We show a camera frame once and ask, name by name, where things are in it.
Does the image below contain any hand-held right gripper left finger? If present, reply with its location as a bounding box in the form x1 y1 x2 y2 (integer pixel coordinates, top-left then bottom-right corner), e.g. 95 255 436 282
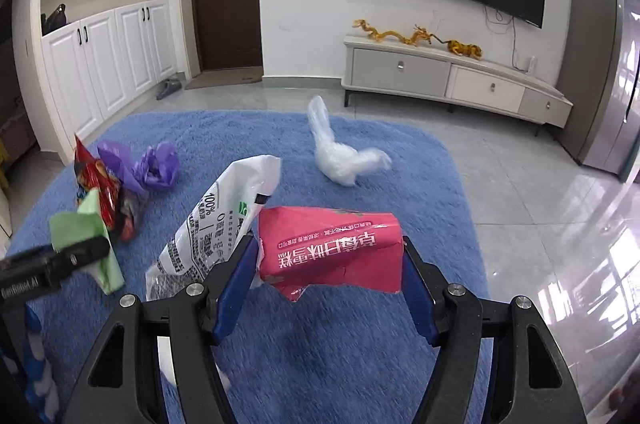
62 231 261 424

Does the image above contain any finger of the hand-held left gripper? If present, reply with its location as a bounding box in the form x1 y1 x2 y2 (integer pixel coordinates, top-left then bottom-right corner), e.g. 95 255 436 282
50 236 111 276

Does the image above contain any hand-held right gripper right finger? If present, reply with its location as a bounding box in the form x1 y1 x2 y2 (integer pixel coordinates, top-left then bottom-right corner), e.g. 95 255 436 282
401 235 589 424

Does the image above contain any green paper napkin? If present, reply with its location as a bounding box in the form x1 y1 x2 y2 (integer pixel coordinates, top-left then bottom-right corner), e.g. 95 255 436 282
48 188 125 295

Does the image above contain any red snack packet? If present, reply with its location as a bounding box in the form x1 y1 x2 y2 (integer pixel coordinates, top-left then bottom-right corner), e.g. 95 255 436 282
73 133 138 242

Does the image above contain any white printed snack bag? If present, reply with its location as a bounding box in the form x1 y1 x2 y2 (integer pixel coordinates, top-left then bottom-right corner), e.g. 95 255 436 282
145 154 282 392

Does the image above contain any pink snack wrapper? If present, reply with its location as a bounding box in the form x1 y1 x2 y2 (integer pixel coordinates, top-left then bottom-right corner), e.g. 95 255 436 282
255 205 405 303

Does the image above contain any purple plastic bag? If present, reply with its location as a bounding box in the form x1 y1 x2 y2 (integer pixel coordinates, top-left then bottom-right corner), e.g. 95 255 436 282
96 141 181 205

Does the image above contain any clear plastic bag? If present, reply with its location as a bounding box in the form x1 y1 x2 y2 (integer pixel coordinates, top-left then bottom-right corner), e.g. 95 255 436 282
306 95 393 189

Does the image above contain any blue fuzzy blanket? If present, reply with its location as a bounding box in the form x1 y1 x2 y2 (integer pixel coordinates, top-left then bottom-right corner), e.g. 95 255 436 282
0 109 493 424

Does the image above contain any brown storage box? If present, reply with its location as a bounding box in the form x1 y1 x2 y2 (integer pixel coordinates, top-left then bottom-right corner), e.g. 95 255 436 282
0 111 36 165

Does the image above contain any grey slippers pair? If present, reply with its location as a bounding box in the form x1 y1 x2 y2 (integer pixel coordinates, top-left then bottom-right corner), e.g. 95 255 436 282
155 76 183 101

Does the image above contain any white base cabinet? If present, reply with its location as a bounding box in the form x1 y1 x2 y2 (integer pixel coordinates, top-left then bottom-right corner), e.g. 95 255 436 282
40 0 178 152

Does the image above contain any brown doormat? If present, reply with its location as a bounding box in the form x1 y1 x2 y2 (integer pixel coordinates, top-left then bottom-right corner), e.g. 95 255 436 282
184 66 264 91

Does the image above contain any cream television cabinet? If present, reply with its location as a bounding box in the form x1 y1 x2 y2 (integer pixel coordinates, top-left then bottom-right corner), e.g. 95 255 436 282
341 33 573 137

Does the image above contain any black handbag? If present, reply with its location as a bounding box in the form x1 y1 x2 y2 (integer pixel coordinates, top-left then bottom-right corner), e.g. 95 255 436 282
41 3 67 36

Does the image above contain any golden tiger figurine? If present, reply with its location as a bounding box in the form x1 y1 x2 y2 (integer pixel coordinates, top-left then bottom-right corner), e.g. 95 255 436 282
446 39 483 59

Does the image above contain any golden dragon figurine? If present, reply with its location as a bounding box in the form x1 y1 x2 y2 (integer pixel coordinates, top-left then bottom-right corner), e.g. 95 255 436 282
353 19 448 47

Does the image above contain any grey refrigerator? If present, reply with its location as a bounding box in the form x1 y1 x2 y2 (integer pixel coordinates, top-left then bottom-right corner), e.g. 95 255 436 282
556 0 640 182

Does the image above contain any black television cable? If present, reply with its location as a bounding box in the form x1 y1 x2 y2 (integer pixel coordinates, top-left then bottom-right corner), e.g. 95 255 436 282
482 6 521 70

